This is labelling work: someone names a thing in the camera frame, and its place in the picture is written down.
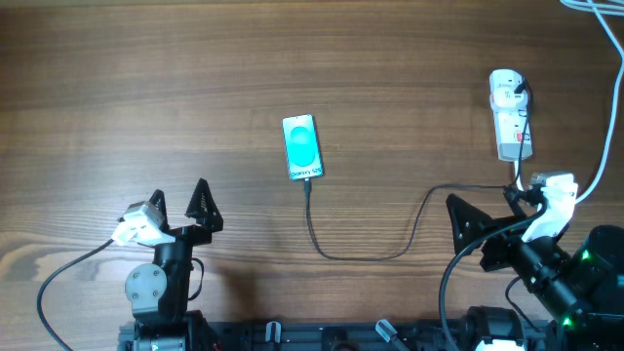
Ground black charging cable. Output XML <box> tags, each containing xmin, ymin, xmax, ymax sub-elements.
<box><xmin>303</xmin><ymin>77</ymin><xmax>535</xmax><ymax>262</ymax></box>

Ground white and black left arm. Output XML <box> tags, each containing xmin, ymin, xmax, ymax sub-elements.
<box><xmin>112</xmin><ymin>178</ymin><xmax>223</xmax><ymax>351</ymax></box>

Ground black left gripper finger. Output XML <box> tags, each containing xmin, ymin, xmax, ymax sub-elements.
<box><xmin>149</xmin><ymin>189</ymin><xmax>170</xmax><ymax>229</ymax></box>
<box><xmin>185</xmin><ymin>178</ymin><xmax>223</xmax><ymax>232</ymax></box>

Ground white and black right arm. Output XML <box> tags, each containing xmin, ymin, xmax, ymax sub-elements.
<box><xmin>439</xmin><ymin>185</ymin><xmax>623</xmax><ymax>350</ymax></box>

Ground white charger adapter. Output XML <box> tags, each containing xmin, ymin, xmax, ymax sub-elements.
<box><xmin>489</xmin><ymin>86</ymin><xmax>527</xmax><ymax>112</ymax></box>

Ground white power strip cord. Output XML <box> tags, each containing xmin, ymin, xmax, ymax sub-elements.
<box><xmin>512</xmin><ymin>0</ymin><xmax>624</xmax><ymax>205</ymax></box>

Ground white power strip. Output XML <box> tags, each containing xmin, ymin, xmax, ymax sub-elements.
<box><xmin>489</xmin><ymin>69</ymin><xmax>532</xmax><ymax>162</ymax></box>

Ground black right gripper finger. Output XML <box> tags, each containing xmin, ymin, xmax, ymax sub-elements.
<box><xmin>446</xmin><ymin>194</ymin><xmax>493</xmax><ymax>254</ymax></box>
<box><xmin>503</xmin><ymin>185</ymin><xmax>527</xmax><ymax>218</ymax></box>

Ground black mounting base rail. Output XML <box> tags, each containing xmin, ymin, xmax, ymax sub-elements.
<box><xmin>117</xmin><ymin>306</ymin><xmax>557</xmax><ymax>351</ymax></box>

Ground smartphone with teal screen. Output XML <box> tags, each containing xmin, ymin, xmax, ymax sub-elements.
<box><xmin>281</xmin><ymin>114</ymin><xmax>324</xmax><ymax>180</ymax></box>

